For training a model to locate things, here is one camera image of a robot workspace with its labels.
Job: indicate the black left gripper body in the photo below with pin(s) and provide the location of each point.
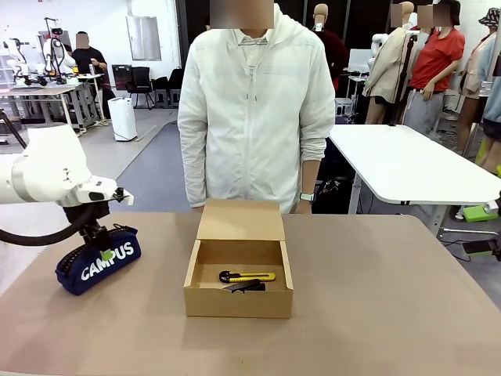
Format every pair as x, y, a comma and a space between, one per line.
84, 215

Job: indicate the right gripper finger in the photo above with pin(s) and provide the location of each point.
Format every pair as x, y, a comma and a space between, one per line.
477, 214
479, 247

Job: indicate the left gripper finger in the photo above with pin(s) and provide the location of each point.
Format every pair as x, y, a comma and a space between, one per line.
87, 237
102, 243

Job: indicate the navy CAMPUS pencil case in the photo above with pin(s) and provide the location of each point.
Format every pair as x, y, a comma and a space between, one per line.
98, 276

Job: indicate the black stapler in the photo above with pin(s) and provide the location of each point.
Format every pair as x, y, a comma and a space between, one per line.
246, 288

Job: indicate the yellow utility knife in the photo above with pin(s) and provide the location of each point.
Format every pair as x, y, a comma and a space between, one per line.
250, 277

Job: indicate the person's left forearm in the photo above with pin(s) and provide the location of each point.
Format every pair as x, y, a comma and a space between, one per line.
310, 176

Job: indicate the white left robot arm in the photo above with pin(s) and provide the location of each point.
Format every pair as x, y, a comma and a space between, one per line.
47, 168

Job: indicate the open brown cardboard box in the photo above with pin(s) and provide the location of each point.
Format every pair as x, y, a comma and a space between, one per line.
238, 303

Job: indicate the person's left hand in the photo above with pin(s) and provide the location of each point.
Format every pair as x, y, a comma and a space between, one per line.
303, 207

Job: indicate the white desk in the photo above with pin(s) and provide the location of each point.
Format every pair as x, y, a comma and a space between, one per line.
391, 164

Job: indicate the white air purifier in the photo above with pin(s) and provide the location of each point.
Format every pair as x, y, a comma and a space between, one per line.
122, 119

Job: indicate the black tripod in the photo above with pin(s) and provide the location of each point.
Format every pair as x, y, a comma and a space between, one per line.
13, 131

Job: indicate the grey workbench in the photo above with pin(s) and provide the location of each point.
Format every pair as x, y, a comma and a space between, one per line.
39, 92

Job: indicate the mannequin with bucket hat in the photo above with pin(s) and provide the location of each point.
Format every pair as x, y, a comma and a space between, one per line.
473, 78

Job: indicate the grey stool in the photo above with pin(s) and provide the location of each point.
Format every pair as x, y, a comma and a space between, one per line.
176, 98
161, 98

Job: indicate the black bag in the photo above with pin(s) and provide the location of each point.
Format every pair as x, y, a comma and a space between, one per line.
336, 196

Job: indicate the black office chair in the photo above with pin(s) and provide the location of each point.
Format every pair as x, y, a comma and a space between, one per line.
140, 84

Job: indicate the person in black shirt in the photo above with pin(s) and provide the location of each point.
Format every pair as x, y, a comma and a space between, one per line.
88, 58

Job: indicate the person in red shirt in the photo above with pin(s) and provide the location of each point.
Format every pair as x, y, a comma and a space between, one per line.
434, 62

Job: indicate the mannequin in beige coat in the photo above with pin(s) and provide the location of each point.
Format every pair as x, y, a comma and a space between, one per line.
387, 74

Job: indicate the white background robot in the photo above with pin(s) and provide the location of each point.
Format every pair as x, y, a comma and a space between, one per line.
17, 58
52, 51

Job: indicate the white wrist watch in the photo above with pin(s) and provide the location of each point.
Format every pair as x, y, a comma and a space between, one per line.
307, 196

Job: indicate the person in white jacket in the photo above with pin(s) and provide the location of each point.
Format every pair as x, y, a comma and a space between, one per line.
250, 129

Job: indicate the mannequin in dark red top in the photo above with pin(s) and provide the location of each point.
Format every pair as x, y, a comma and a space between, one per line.
336, 43

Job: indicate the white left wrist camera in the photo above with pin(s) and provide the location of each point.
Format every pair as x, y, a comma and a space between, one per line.
103, 192

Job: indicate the grey metal wall panel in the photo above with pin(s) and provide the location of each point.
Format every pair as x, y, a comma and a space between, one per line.
143, 39

